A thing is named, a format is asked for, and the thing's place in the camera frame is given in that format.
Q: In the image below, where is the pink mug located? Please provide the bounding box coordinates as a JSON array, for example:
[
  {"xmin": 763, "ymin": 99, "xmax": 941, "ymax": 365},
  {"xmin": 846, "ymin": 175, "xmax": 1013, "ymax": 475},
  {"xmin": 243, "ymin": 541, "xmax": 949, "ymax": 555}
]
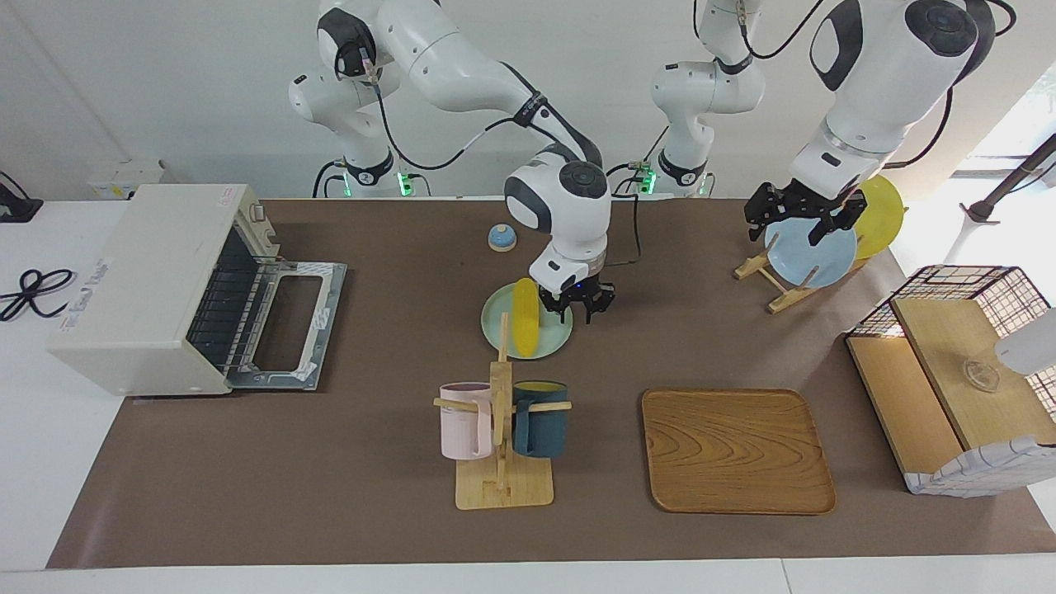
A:
[{"xmin": 439, "ymin": 382, "xmax": 496, "ymax": 461}]

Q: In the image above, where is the white rounded device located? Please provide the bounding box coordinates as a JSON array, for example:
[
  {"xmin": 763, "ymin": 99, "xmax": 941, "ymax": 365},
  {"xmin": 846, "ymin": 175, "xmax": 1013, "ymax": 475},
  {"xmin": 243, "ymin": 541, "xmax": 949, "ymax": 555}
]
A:
[{"xmin": 994, "ymin": 309, "xmax": 1056, "ymax": 376}]

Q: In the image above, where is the yellow corn cob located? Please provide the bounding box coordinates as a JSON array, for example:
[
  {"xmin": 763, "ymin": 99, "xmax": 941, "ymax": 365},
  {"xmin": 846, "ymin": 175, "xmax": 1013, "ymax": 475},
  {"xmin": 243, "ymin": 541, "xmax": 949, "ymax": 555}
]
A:
[{"xmin": 512, "ymin": 278, "xmax": 541, "ymax": 356}]

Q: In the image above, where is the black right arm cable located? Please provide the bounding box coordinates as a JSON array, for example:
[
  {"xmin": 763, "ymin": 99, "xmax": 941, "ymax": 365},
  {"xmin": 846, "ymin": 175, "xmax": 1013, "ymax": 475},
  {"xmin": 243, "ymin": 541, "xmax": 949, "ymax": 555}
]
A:
[{"xmin": 334, "ymin": 41, "xmax": 644, "ymax": 266}]

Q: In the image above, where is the light blue plate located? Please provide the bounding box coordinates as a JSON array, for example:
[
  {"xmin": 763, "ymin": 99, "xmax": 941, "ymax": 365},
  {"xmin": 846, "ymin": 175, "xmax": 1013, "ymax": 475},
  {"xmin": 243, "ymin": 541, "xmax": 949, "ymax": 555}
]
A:
[{"xmin": 765, "ymin": 216, "xmax": 859, "ymax": 289}]

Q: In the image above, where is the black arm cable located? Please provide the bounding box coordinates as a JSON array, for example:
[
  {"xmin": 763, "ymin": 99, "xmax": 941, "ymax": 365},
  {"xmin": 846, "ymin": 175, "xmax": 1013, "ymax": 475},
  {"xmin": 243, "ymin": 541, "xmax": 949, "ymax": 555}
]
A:
[
  {"xmin": 334, "ymin": 41, "xmax": 644, "ymax": 266},
  {"xmin": 738, "ymin": 0, "xmax": 826, "ymax": 60}
]

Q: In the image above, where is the light wooden stepped box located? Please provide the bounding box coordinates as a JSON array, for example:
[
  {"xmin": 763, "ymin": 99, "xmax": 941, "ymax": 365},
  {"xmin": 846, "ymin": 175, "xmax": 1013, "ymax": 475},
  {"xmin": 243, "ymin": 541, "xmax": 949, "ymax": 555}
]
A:
[{"xmin": 848, "ymin": 297, "xmax": 1056, "ymax": 475}]

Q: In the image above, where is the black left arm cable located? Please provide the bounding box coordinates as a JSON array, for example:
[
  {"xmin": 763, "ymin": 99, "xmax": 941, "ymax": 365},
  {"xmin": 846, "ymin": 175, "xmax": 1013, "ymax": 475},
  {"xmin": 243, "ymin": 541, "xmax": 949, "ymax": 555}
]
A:
[{"xmin": 738, "ymin": 0, "xmax": 826, "ymax": 60}]

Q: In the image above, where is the coiled black cable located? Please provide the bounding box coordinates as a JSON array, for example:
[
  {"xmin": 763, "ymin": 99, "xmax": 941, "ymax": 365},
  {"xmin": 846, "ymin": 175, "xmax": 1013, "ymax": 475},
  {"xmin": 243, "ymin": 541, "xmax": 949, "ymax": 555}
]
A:
[{"xmin": 0, "ymin": 268, "xmax": 77, "ymax": 323}]

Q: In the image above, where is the checkered white cloth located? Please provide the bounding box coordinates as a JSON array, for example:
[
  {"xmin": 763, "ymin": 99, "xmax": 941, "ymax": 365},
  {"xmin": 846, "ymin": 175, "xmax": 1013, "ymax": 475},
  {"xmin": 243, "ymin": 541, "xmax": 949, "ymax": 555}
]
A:
[{"xmin": 903, "ymin": 436, "xmax": 1056, "ymax": 497}]

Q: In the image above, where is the black stand pole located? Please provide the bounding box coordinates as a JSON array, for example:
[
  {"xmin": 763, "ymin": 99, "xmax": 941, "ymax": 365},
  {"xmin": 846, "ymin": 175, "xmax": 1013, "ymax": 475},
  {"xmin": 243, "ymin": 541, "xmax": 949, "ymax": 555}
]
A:
[{"xmin": 961, "ymin": 132, "xmax": 1056, "ymax": 224}]

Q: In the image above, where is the light green plate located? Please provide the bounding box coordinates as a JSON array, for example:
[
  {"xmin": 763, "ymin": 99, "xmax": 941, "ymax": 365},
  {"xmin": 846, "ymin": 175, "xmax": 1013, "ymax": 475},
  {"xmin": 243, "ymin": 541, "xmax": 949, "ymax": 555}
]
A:
[{"xmin": 481, "ymin": 281, "xmax": 574, "ymax": 361}]

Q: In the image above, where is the oven door with handle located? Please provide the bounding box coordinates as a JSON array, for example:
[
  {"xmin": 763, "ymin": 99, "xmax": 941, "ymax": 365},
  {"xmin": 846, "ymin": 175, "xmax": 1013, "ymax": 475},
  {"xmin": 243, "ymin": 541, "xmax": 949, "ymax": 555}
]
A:
[{"xmin": 227, "ymin": 260, "xmax": 347, "ymax": 391}]

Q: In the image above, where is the wooden mug rack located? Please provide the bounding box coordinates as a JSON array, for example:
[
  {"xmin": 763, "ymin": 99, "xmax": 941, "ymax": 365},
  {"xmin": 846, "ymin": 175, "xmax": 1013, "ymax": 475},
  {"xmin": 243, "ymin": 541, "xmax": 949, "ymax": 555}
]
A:
[{"xmin": 433, "ymin": 312, "xmax": 573, "ymax": 511}]

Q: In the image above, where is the white toaster oven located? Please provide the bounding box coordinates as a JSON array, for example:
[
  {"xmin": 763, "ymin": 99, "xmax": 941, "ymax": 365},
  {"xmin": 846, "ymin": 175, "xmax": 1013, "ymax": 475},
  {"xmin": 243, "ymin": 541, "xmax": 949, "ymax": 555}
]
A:
[{"xmin": 47, "ymin": 184, "xmax": 281, "ymax": 397}]

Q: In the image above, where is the black desk clamp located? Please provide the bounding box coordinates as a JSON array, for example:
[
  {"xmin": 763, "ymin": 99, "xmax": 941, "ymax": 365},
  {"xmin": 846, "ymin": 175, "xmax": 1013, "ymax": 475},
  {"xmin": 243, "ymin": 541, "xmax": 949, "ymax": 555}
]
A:
[{"xmin": 0, "ymin": 172, "xmax": 44, "ymax": 224}]

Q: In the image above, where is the wooden plate rack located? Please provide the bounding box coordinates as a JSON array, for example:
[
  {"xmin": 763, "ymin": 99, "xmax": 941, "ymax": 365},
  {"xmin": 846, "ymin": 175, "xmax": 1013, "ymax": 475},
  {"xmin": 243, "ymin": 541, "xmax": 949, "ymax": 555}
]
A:
[{"xmin": 734, "ymin": 252, "xmax": 867, "ymax": 314}]

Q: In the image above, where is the brown table mat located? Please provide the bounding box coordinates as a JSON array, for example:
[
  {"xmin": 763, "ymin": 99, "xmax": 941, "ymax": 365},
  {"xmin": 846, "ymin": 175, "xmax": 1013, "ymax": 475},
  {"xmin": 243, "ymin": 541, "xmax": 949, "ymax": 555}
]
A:
[{"xmin": 45, "ymin": 198, "xmax": 1056, "ymax": 570}]

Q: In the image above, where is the yellow plate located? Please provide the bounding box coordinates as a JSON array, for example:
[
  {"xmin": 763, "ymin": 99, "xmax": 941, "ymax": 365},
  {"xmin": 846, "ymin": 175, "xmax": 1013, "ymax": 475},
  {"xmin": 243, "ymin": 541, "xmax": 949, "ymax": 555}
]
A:
[{"xmin": 852, "ymin": 175, "xmax": 906, "ymax": 261}]

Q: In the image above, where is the brown wooden tray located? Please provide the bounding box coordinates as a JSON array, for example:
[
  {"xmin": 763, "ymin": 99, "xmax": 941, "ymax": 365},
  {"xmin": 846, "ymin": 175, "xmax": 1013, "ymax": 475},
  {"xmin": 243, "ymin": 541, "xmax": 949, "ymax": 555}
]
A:
[{"xmin": 642, "ymin": 389, "xmax": 837, "ymax": 516}]

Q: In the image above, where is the dark blue mug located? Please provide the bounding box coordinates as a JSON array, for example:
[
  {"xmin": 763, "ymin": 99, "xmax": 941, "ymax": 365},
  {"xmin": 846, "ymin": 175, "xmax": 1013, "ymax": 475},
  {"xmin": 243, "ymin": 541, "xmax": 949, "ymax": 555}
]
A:
[{"xmin": 511, "ymin": 380, "xmax": 569, "ymax": 459}]

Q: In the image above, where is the small clear glass dish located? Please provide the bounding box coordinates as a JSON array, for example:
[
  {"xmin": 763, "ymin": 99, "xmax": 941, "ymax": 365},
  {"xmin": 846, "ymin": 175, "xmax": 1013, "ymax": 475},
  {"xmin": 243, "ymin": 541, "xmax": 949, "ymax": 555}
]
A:
[{"xmin": 961, "ymin": 356, "xmax": 1001, "ymax": 393}]

